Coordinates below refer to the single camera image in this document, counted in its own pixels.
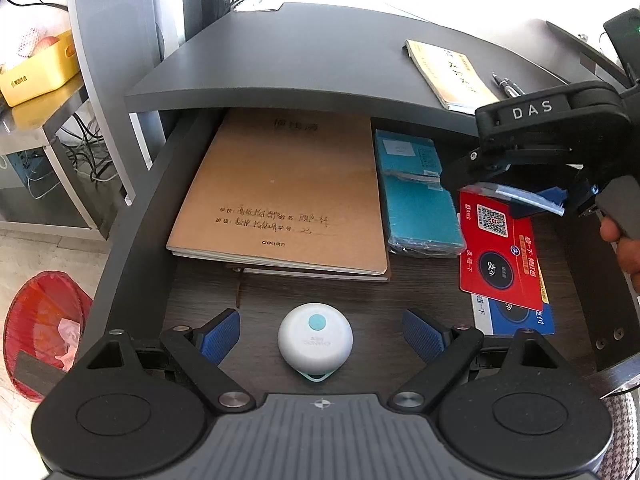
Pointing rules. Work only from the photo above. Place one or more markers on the teal wrapped notebook white label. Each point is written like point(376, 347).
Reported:
point(405, 152)

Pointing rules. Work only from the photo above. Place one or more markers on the blue card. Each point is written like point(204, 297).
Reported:
point(525, 321)

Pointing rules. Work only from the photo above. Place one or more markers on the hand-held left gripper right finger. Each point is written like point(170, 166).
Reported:
point(422, 335)

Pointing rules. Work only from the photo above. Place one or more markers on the dark wooden drawer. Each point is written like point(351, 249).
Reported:
point(260, 305)

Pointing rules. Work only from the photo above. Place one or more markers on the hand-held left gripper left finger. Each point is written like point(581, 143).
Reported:
point(220, 336)

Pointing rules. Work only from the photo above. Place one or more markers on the white round device teal button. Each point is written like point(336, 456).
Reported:
point(315, 342)

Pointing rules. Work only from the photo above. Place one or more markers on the grey upright panel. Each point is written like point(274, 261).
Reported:
point(115, 35)

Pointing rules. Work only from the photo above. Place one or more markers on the small clear plastic bag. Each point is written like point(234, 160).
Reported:
point(515, 196)

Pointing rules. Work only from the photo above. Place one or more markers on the dark grey desk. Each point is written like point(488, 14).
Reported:
point(300, 60)

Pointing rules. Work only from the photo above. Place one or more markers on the houndstooth chair seat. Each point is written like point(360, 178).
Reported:
point(620, 435)

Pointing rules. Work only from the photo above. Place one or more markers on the black pen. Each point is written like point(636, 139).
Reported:
point(502, 85)
point(515, 87)

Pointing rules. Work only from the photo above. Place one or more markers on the yellow plastic basket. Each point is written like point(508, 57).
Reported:
point(35, 75)

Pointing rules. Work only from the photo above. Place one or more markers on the person's right hand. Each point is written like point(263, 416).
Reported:
point(627, 260)

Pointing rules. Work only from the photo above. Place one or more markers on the yellow booklet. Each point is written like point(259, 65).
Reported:
point(450, 75)

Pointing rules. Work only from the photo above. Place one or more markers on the metal side table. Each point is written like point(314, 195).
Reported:
point(45, 125)

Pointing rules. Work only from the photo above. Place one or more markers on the red trash bin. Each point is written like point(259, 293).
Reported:
point(40, 325)

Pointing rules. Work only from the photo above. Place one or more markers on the brown paper notebook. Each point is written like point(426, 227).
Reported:
point(285, 185)

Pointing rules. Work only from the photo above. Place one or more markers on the red card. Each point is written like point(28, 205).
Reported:
point(500, 260)

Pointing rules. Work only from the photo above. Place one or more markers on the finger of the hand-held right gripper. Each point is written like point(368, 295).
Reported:
point(585, 192)
point(465, 172)

